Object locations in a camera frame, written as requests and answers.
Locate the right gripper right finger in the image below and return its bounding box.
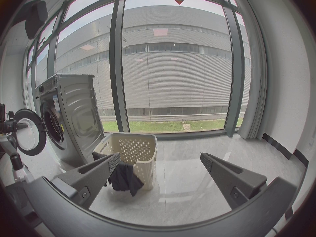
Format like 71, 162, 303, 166
200, 152, 268, 210

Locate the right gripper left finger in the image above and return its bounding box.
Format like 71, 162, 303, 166
50, 153, 121, 209

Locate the heap of dark clothes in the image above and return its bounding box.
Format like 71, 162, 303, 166
92, 152, 145, 197

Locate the washing machine door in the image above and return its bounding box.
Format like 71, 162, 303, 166
13, 108, 47, 157

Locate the grey washing machine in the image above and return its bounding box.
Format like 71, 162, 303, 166
35, 74, 105, 165

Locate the cream laundry basket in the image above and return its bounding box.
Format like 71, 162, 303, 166
92, 133, 158, 191

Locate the white curtain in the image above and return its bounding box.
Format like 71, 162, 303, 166
222, 0, 269, 141

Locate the window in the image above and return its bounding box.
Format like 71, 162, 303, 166
23, 0, 253, 138

